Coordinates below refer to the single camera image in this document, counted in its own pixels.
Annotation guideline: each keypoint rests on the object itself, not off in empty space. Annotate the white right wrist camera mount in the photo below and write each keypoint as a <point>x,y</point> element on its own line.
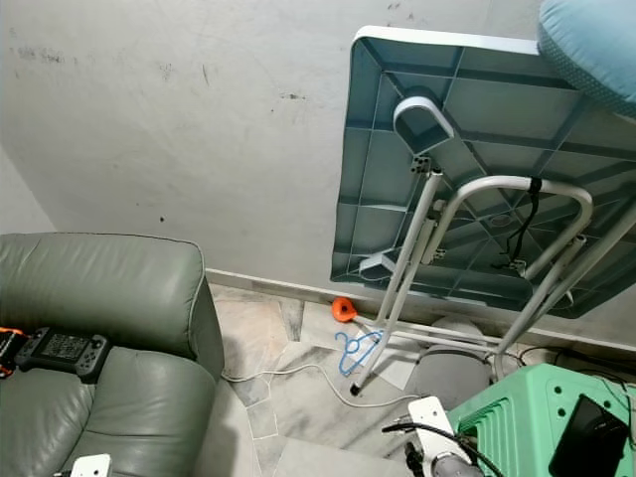
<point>432,417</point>

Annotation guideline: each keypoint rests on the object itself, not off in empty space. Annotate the teal folding table white legs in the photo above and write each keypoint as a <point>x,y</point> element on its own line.
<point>507,109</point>

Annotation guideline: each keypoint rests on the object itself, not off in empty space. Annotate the green plastic crate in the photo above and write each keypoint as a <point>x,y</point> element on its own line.
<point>522,417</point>

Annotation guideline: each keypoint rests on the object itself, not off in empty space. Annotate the black game controller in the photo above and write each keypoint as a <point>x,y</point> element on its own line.
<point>65,348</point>

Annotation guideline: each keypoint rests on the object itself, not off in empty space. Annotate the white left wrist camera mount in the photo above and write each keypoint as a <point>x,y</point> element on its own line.
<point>89,466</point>

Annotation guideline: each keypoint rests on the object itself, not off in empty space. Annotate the grey-green leather sofa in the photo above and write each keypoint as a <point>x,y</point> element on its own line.
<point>139,288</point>

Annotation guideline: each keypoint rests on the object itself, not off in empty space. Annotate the black phone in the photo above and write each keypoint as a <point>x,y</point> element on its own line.
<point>591,437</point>

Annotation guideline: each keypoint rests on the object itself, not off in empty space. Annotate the grey round stool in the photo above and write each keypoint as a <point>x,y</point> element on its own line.
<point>442,374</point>

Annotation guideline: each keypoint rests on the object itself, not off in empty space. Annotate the teal dotted cushion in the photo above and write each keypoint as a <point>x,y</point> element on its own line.
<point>591,45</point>

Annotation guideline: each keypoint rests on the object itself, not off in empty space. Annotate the orange and black device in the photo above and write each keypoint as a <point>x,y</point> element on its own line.
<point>10,350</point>

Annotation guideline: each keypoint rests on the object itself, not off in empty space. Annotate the blue clothes hanger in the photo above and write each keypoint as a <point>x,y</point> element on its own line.
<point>356,344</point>

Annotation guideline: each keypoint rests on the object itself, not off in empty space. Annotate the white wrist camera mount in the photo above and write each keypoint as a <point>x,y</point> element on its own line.
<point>89,466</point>
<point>432,417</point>

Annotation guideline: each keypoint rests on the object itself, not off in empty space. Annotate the small orange object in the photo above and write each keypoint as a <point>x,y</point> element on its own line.
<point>344,310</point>

